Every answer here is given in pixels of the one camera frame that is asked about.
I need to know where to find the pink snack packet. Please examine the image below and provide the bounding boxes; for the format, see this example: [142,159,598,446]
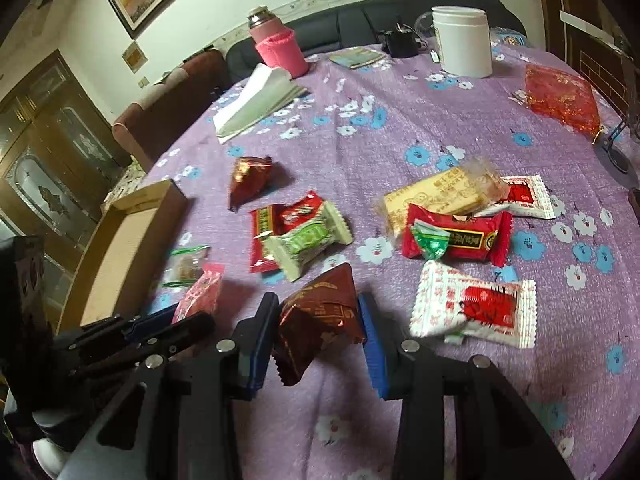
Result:
[172,263,224,324]

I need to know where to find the clear green-edged snack packet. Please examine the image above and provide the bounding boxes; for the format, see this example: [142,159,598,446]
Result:
[162,245,209,288]

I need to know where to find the dark red foil snack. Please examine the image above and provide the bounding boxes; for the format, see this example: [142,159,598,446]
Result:
[272,263,366,387]

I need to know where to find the white red snack packet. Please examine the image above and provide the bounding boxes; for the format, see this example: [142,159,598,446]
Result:
[409,261,537,349]

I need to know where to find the pale green snack packet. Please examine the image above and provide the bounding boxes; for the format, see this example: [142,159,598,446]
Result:
[262,200,354,282]

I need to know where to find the small green candy packet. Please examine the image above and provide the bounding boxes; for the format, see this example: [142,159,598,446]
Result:
[409,219,450,260]

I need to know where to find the red green-label snack packet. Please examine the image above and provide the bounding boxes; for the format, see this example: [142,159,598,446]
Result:
[250,204,285,273]

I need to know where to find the small red candy packet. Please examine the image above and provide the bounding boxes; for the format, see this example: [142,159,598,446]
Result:
[279,191,323,232]

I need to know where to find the red black-label snack packet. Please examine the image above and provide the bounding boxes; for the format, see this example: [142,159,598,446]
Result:
[400,204,513,268]

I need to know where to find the red gold foil snack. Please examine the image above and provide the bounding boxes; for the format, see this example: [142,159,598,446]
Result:
[229,156,273,211]

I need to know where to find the yellow biscuit packet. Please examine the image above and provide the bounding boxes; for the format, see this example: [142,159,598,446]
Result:
[376,158,509,240]

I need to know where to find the cardboard box tray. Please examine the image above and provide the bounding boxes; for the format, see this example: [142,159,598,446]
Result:
[56,180,189,333]

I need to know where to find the purple floral tablecloth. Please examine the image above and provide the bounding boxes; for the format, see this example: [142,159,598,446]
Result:
[146,46,639,479]

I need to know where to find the wooden glass cabinet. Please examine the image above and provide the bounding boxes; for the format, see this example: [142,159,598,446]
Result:
[0,51,130,324]

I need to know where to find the brown armchair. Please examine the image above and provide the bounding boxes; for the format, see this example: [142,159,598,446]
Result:
[112,48,231,171]

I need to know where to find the white and green papers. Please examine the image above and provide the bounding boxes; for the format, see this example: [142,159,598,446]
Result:
[213,63,307,144]

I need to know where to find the small green booklet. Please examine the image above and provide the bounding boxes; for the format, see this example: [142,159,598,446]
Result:
[329,47,385,70]

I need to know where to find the pink sleeved thermos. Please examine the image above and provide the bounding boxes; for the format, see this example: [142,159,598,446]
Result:
[247,6,309,78]

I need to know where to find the black phone stand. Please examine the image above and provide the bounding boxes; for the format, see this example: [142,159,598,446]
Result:
[592,119,639,190]

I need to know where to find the black small container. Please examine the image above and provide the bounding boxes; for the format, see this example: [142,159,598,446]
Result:
[380,15,423,58]

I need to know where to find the red mesh gift bag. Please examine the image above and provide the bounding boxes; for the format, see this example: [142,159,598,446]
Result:
[524,64,601,138]

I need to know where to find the white plastic jar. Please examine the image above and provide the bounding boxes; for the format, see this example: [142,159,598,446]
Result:
[432,6,492,78]

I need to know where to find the clear glass bowl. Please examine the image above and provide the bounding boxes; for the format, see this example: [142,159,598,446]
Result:
[413,11,435,41]

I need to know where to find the black leather sofa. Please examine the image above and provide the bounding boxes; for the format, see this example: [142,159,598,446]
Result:
[226,0,528,86]

